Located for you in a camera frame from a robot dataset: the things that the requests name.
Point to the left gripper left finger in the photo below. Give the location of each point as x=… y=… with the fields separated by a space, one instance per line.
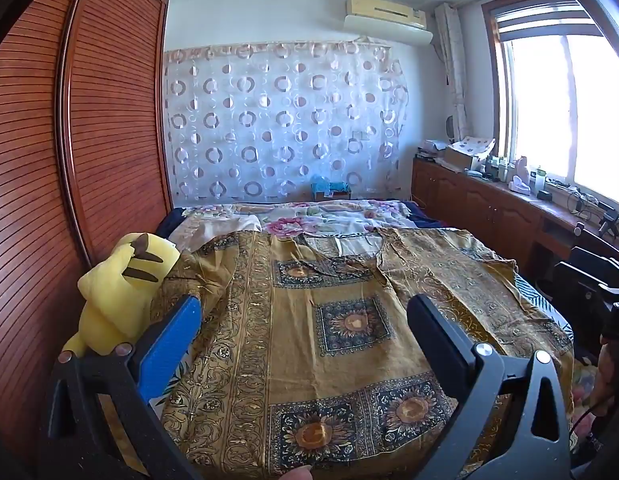
x=98 y=420

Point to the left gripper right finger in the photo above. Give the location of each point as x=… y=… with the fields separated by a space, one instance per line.
x=533 y=440

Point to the golden patterned garment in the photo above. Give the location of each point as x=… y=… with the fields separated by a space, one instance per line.
x=304 y=355

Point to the palm leaf blanket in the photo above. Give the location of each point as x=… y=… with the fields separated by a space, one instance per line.
x=540 y=303

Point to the brown wooden cabinet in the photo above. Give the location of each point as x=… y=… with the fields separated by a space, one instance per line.
x=534 y=233

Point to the yellow plush toy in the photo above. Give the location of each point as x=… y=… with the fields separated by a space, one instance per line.
x=118 y=293

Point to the navy blue bedsheet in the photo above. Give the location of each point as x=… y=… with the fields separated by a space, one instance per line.
x=419 y=212

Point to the cardboard box on cabinet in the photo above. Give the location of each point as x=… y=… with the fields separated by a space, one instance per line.
x=469 y=153

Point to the window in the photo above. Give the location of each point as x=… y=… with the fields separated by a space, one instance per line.
x=556 y=81

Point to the blue toy at headboard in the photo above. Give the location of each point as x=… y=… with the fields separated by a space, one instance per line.
x=324 y=189

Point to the tied side curtain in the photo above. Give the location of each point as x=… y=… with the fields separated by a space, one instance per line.
x=454 y=58

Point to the floral quilt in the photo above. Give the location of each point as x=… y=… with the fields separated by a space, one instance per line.
x=207 y=232

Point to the brown louvered wardrobe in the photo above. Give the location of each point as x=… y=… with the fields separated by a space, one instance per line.
x=81 y=165

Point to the white air conditioner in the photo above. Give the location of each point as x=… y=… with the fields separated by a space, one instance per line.
x=387 y=20

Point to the white circle-pattern curtain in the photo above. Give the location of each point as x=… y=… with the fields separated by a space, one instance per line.
x=259 y=123

